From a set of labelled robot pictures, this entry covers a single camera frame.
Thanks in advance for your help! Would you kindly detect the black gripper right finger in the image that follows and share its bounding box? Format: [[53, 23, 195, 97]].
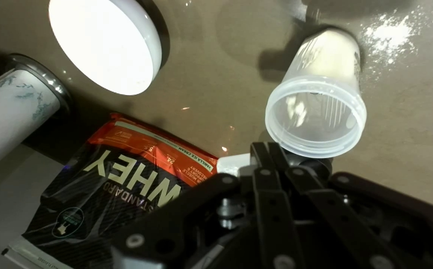
[[328, 171, 433, 269]]

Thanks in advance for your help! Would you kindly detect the black whey protein bag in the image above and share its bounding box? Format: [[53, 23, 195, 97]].
[[3, 113, 216, 269]]

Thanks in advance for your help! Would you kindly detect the white bowl with powder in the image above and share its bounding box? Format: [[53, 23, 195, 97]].
[[48, 0, 162, 95]]

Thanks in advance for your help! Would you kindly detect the clear shaker cup left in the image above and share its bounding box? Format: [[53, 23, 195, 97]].
[[264, 28, 367, 158]]

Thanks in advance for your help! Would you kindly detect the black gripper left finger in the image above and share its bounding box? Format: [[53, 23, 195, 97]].
[[110, 173, 240, 269]]

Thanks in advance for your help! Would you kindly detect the white paper towel roll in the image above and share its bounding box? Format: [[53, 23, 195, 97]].
[[0, 53, 70, 159]]

